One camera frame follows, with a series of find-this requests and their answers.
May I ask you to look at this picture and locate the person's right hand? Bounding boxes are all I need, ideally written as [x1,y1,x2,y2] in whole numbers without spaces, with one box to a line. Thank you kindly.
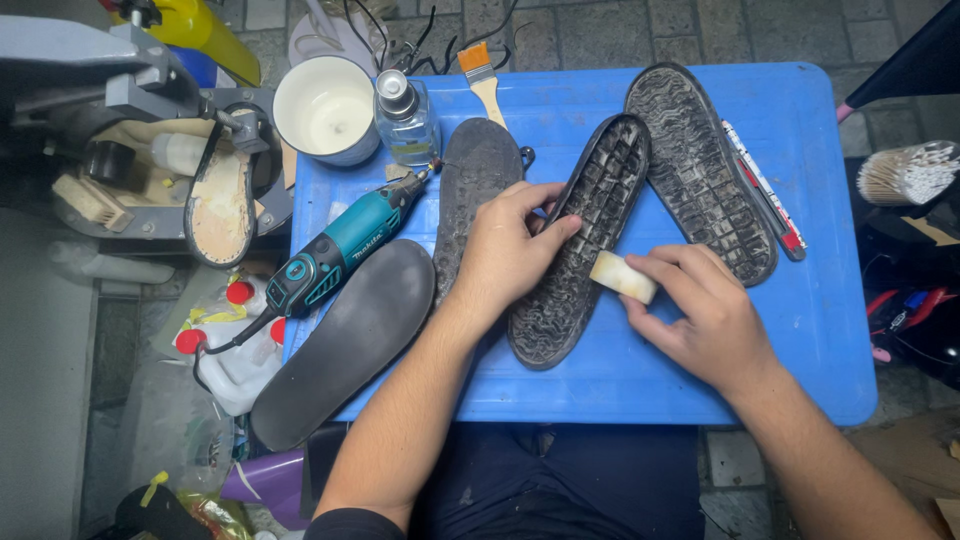
[619,243,783,400]

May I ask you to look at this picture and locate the yellow plastic bottle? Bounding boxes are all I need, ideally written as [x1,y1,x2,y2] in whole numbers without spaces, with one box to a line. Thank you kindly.
[112,0,262,88]

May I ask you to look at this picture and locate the blue plastic table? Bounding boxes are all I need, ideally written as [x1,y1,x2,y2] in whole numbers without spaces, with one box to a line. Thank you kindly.
[282,61,879,428]

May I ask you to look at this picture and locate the purple plastic container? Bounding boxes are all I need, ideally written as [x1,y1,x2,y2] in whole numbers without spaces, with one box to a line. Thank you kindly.
[219,447,310,531]

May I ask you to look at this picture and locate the white red utility knife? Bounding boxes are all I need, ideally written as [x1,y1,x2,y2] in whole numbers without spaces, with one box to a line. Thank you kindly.
[721,119,809,252]

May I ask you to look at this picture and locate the smooth grey insole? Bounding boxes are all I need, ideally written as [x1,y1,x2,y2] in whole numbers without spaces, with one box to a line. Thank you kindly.
[249,238,437,453]

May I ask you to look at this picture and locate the clear plastic bag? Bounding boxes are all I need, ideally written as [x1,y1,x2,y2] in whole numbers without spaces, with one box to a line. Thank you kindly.
[123,358,237,498]

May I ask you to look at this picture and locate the black bag with red tools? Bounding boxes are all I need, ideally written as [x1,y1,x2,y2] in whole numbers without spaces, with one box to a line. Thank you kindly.
[855,196,960,393]

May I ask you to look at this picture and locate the tan sole with black edge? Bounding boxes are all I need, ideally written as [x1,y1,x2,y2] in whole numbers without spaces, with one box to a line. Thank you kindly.
[183,108,258,270]

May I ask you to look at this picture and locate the white jugs with red caps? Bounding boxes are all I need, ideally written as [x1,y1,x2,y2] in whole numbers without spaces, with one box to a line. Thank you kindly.
[172,271,289,418]

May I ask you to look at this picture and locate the textured dark grey insole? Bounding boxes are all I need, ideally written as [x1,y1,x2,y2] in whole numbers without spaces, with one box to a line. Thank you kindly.
[432,117,525,303]

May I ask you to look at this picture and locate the wooden handled paint brush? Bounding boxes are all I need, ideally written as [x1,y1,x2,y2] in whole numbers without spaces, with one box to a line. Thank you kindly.
[456,41,510,130]

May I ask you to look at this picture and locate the white round tin can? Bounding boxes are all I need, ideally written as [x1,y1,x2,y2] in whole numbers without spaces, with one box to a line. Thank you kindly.
[271,54,382,168]

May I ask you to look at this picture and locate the cream crepe rubber block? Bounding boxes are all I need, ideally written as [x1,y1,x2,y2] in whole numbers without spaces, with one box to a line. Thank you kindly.
[588,250,660,306]

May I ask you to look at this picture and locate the cup of cotton swabs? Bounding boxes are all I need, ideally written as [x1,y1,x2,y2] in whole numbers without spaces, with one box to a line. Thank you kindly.
[855,139,960,208]

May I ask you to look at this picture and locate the clear glass bottle silver cap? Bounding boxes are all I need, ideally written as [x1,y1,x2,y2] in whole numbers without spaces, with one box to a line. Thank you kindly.
[372,69,443,168]

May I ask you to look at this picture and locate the brown cardboard piece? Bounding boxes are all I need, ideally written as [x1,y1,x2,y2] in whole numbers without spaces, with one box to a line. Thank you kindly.
[846,407,960,540]

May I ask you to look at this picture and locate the bundle of black cables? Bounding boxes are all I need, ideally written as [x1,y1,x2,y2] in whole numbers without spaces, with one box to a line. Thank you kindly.
[341,0,522,78]

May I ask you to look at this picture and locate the person's left hand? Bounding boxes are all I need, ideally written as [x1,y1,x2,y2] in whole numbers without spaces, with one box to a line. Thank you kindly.
[448,180,583,322]

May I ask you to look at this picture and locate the teal black rotary tool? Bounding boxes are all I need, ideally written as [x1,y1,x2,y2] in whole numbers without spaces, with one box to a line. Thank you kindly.
[264,168,434,321]

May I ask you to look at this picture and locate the grey red utility knife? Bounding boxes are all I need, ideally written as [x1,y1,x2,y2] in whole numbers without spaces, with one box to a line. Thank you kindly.
[731,153,807,263]

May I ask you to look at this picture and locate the person's dark trousers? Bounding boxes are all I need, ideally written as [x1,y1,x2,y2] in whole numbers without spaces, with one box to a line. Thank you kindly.
[303,422,707,540]

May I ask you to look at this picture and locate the grey shoe press machine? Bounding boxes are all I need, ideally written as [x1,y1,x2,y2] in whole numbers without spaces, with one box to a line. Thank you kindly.
[0,13,295,243]

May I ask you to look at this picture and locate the black rubber shoe outsole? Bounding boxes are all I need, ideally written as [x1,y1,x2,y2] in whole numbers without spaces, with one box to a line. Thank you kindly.
[624,62,780,288]
[507,112,653,372]

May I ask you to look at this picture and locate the black rotary tool cable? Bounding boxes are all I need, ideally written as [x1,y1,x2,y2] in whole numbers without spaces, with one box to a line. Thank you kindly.
[192,307,279,395]

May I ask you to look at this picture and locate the small white plastic bottle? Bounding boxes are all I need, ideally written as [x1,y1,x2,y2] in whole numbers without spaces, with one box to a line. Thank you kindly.
[149,132,210,178]

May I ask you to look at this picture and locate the wooden scrub brush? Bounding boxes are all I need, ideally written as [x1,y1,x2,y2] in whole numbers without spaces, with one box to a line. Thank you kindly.
[51,173,135,234]

